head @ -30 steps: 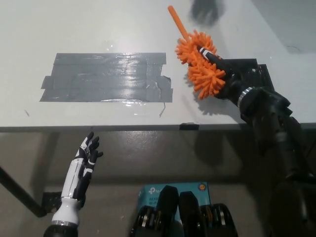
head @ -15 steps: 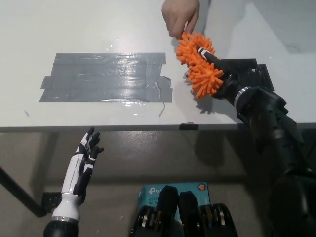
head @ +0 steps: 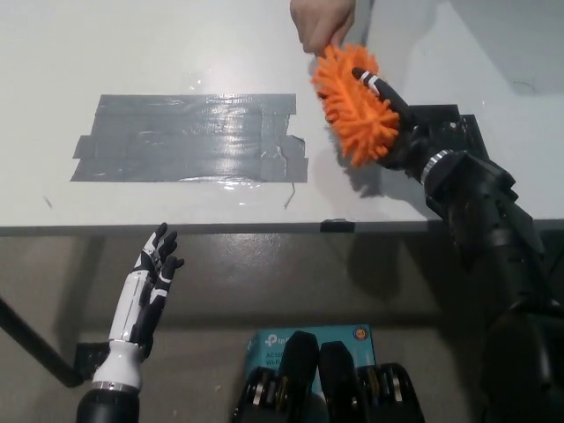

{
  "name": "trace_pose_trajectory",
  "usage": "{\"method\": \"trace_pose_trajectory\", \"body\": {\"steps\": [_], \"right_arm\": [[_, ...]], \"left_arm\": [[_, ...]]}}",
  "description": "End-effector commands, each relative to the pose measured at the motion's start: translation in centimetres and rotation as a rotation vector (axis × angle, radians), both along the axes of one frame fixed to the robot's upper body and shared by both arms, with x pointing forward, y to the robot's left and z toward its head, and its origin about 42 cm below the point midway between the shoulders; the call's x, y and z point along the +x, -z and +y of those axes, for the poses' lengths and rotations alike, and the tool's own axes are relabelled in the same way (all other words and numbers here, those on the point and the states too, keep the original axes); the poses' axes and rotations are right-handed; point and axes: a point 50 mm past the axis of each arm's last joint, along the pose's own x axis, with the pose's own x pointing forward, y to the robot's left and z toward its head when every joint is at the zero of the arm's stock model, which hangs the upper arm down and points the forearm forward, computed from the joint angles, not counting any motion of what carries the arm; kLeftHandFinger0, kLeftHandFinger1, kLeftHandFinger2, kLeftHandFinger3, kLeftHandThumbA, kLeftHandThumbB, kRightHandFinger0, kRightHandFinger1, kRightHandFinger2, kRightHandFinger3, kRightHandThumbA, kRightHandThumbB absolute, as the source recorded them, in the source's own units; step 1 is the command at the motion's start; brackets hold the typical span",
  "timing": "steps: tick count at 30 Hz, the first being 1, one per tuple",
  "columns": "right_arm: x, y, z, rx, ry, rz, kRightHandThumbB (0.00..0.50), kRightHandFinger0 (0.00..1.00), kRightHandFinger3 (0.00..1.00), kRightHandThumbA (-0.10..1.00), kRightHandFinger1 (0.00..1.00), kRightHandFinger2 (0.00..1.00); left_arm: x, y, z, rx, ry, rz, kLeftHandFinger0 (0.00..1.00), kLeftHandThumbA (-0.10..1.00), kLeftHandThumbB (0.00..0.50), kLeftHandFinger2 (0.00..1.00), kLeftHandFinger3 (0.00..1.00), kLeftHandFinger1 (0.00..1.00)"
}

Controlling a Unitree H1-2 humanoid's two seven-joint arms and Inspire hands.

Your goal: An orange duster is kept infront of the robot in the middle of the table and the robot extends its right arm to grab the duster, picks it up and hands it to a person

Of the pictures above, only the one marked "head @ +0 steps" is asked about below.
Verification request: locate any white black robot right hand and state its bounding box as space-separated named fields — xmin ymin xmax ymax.
xmin=351 ymin=66 xmax=456 ymax=184

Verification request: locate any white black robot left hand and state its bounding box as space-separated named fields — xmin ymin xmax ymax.
xmin=91 ymin=222 xmax=185 ymax=392

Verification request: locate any bare human hand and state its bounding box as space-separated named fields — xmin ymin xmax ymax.
xmin=289 ymin=0 xmax=357 ymax=56

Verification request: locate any orange microfibre duster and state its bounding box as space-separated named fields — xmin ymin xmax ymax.
xmin=311 ymin=41 xmax=403 ymax=169

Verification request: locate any black floor tape patch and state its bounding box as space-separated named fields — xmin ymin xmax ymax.
xmin=73 ymin=339 xmax=112 ymax=382

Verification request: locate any black table leg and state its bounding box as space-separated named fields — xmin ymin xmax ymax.
xmin=0 ymin=293 xmax=84 ymax=389

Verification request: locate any small black tape strip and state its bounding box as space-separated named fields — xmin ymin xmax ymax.
xmin=320 ymin=218 xmax=356 ymax=234

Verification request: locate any teal router cardboard box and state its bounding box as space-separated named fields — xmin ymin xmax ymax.
xmin=245 ymin=324 xmax=376 ymax=397

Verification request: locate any grey duct tape patch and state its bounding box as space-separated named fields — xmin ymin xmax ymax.
xmin=69 ymin=93 xmax=309 ymax=184

